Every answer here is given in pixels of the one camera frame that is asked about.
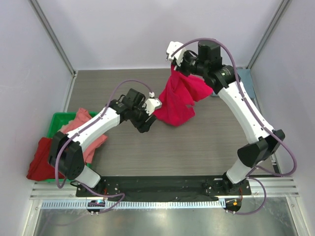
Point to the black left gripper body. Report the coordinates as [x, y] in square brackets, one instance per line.
[139, 117]

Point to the hot pink t shirt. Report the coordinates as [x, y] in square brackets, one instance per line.
[179, 96]

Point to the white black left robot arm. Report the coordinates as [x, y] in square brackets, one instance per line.
[66, 152]

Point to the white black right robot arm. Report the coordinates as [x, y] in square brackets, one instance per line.
[263, 139]

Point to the folded blue t shirt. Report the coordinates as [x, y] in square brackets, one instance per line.
[246, 79]

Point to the green plastic bin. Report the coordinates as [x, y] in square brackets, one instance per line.
[57, 121]

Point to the dark red t shirt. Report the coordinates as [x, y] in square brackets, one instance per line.
[40, 169]

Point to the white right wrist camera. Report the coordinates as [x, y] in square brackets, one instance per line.
[175, 52]

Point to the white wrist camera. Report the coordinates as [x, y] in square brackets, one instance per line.
[152, 104]
[175, 52]

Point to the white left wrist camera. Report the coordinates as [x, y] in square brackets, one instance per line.
[152, 104]

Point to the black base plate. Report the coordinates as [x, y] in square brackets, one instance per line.
[171, 188]

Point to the slotted white cable duct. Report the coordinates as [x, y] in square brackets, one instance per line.
[93, 204]

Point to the aluminium frame rail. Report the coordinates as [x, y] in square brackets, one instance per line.
[260, 186]

